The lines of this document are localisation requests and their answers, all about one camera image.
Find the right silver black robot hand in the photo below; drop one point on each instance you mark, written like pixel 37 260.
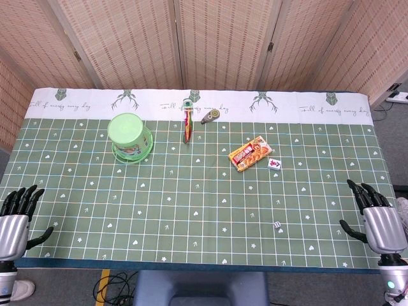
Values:
pixel 382 228

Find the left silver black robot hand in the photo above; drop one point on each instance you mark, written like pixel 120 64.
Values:
pixel 12 231

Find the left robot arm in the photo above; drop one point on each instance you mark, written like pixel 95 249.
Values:
pixel 7 280

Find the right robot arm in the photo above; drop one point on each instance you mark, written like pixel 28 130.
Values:
pixel 394 277

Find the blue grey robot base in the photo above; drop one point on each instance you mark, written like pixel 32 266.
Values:
pixel 199 288

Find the small white die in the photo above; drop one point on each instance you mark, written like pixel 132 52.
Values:
pixel 277 224

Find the white shoe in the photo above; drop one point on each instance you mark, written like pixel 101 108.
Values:
pixel 23 289

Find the white mahjong tile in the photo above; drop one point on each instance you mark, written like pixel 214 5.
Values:
pixel 274 164

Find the white power strip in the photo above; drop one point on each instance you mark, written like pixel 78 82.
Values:
pixel 397 97

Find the green plastic bucket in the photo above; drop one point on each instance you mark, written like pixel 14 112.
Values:
pixel 129 137

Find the orange curry box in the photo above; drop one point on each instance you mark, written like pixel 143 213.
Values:
pixel 250 153

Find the green grid tablecloth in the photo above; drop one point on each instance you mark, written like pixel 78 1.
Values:
pixel 191 178

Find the grey correction tape dispenser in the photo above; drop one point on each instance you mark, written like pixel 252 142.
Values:
pixel 210 116

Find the woven folding screen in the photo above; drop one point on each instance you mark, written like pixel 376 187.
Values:
pixel 204 41

